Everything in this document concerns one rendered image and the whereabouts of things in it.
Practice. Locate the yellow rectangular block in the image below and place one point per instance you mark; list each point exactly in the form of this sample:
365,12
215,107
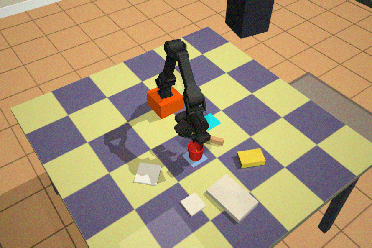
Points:
249,158

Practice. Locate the red cup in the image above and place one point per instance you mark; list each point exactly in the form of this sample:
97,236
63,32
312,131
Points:
192,147

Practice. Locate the cream flat square tile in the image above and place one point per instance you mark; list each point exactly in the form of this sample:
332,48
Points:
193,204

